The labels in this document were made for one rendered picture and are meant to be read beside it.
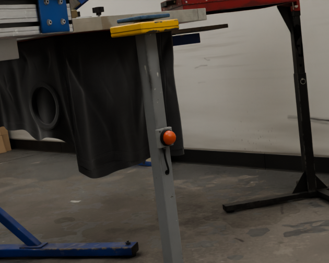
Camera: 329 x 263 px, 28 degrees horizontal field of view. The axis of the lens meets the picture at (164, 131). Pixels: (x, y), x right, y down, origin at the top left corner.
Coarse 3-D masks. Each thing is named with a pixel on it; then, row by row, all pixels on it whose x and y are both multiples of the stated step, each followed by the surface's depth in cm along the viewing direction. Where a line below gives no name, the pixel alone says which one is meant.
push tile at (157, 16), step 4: (136, 16) 165; (140, 16) 164; (144, 16) 164; (148, 16) 165; (152, 16) 166; (156, 16) 167; (160, 16) 168; (164, 16) 169; (168, 16) 170; (120, 20) 170; (124, 20) 168; (128, 20) 167; (132, 20) 166; (136, 20) 167; (140, 20) 170; (144, 20) 170
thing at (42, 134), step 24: (24, 48) 197; (48, 48) 188; (0, 72) 212; (24, 72) 202; (48, 72) 190; (0, 96) 217; (24, 96) 204; (48, 96) 194; (0, 120) 221; (24, 120) 210; (48, 120) 196; (72, 144) 193
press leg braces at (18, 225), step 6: (0, 210) 302; (0, 216) 301; (6, 216) 302; (6, 222) 301; (12, 222) 300; (12, 228) 300; (18, 228) 299; (24, 228) 302; (18, 234) 300; (24, 234) 298; (30, 234) 301; (24, 240) 299; (30, 240) 298; (36, 240) 300; (24, 246) 299; (30, 246) 298; (36, 246) 297; (42, 246) 297
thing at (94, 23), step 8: (200, 8) 208; (104, 16) 183; (112, 16) 185; (120, 16) 187; (128, 16) 189; (176, 16) 201; (184, 16) 204; (192, 16) 206; (200, 16) 208; (80, 24) 178; (88, 24) 180; (96, 24) 182; (104, 24) 183; (112, 24) 185; (120, 24) 187; (72, 32) 176
